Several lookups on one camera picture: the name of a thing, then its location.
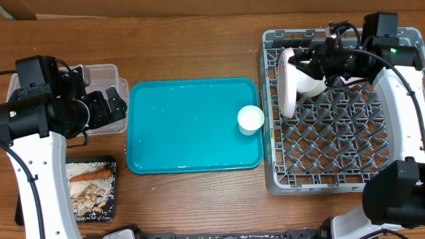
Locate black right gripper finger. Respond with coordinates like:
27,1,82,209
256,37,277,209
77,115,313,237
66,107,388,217
288,50,319,65
296,64,324,80

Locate white bowl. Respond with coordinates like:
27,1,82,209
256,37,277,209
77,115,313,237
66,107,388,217
296,70,327,97

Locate white plate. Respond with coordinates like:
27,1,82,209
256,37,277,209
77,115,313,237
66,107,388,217
277,48,297,118

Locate orange carrot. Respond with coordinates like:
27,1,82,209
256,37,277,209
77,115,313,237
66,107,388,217
69,169,113,183

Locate white paper cup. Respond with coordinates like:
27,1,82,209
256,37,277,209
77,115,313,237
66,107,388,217
237,105,265,135

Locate pink bowl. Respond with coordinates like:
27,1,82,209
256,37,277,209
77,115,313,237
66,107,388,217
340,76,367,86

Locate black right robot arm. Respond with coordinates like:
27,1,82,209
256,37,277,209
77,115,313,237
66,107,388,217
278,12,424,238

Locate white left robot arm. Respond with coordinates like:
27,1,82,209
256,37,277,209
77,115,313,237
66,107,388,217
1,55,128,238

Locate grey dishwasher rack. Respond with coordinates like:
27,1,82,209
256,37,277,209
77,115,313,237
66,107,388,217
258,29,424,195

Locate clear plastic bin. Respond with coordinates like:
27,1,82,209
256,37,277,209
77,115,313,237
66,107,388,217
1,61,127,139

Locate rice and peanut scraps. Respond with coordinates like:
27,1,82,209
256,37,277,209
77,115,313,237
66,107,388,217
65,161,116,220

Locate teal plastic tray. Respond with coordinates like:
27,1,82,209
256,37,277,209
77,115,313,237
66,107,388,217
126,78,264,175

